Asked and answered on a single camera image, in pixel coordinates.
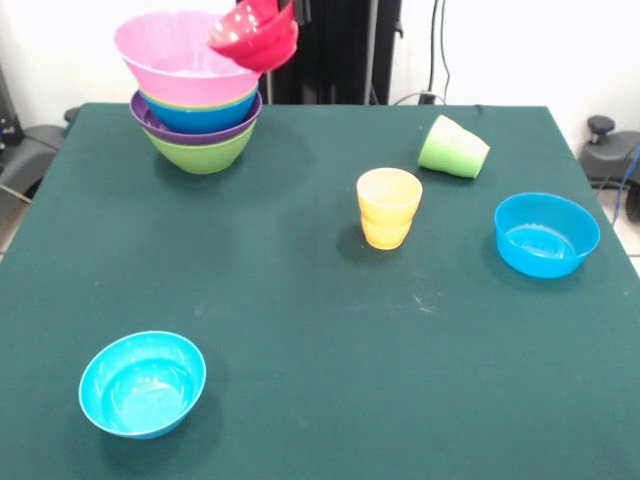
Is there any green plastic bowl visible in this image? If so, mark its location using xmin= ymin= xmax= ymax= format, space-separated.
xmin=142 ymin=122 xmax=257 ymax=175
xmin=138 ymin=88 xmax=260 ymax=110

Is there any translucent blue plastic bowl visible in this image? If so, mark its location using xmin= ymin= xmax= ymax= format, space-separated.
xmin=493 ymin=192 xmax=602 ymax=280

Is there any large blue plastic bowl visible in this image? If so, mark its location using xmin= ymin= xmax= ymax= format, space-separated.
xmin=141 ymin=87 xmax=260 ymax=135

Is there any large pink plastic bowl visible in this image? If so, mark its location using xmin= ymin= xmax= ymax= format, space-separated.
xmin=113 ymin=12 xmax=264 ymax=108

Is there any red plastic bowl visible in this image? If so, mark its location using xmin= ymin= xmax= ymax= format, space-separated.
xmin=207 ymin=0 xmax=300 ymax=73

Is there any black equipment base with knob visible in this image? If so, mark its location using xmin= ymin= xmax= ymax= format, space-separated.
xmin=578 ymin=115 xmax=640 ymax=190

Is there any green plastic cup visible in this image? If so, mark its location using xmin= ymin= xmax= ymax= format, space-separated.
xmin=417 ymin=114 xmax=474 ymax=174
xmin=449 ymin=124 xmax=491 ymax=180

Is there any blue cable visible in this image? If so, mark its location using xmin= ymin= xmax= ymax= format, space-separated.
xmin=612 ymin=143 xmax=640 ymax=221

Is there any dark green tablecloth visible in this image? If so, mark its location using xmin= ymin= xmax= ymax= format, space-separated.
xmin=0 ymin=102 xmax=640 ymax=480

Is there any small light blue bowl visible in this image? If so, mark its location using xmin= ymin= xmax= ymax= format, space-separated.
xmin=78 ymin=329 xmax=208 ymax=441

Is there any black wall cable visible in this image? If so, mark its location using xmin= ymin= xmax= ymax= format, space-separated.
xmin=427 ymin=0 xmax=454 ymax=104

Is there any purple plastic bowl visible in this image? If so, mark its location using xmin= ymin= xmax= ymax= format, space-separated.
xmin=128 ymin=89 xmax=264 ymax=147

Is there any yellow plastic cup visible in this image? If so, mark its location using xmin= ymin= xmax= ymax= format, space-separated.
xmin=360 ymin=214 xmax=415 ymax=251
xmin=355 ymin=167 xmax=424 ymax=225

